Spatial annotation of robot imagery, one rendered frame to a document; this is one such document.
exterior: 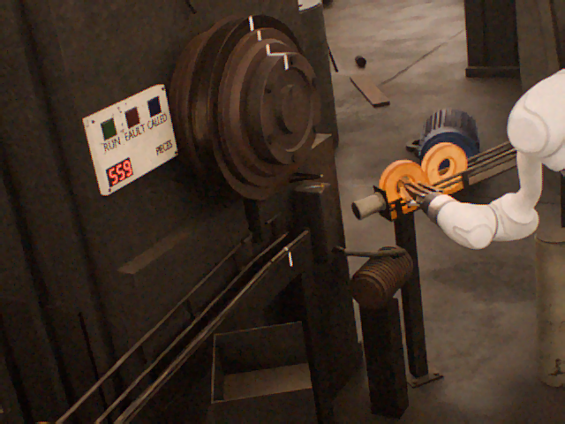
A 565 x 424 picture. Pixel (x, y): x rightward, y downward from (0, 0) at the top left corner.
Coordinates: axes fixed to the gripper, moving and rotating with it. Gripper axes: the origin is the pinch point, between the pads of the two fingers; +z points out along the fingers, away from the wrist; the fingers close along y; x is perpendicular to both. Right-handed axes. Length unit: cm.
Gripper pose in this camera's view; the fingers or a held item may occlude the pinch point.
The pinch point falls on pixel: (403, 183)
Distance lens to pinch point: 263.9
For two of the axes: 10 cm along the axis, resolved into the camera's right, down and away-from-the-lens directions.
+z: -3.9, -3.8, 8.4
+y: 9.1, -2.8, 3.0
